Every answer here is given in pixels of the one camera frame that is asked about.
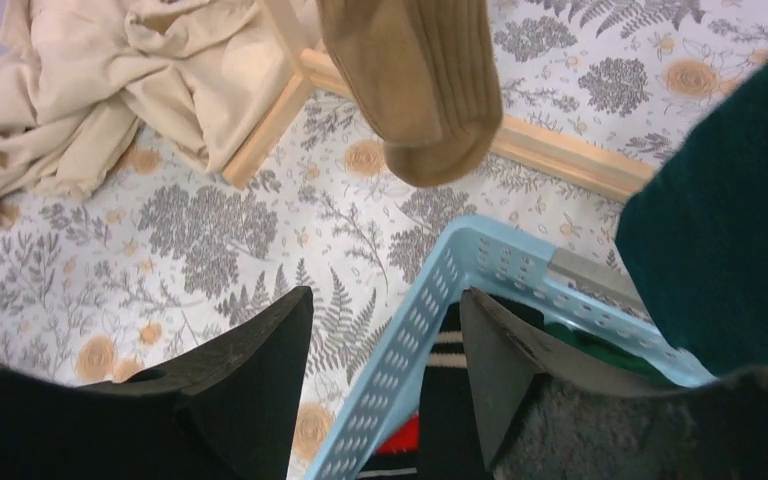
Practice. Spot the plain red sock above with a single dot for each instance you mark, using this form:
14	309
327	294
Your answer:
404	440

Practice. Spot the light blue plastic basket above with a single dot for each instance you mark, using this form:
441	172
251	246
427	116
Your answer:
475	251

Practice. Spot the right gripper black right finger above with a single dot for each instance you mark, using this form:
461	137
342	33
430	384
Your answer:
546	410

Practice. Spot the wooden drying rack frame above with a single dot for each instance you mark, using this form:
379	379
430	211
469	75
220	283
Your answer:
575	161

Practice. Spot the dark teal sock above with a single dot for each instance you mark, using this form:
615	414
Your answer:
694	240

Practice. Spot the black sock with beige stripes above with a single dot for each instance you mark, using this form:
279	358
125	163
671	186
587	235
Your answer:
449	444

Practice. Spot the beige crumpled cloth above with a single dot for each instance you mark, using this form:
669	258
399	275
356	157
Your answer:
79	78

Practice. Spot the tan brown sock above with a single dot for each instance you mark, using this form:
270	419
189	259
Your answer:
424	77

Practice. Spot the dark green sock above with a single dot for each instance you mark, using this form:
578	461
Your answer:
606	351

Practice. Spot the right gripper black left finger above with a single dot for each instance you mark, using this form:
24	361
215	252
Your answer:
223	410

